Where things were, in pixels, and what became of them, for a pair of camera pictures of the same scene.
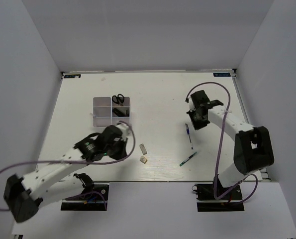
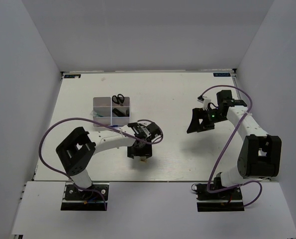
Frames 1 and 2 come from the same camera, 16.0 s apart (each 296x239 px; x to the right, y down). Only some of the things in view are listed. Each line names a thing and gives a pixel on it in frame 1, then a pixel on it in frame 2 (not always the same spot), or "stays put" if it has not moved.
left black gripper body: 117,152 → 146,150
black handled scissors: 119,99 stays put
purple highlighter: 118,113 stays put
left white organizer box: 102,111 stays put
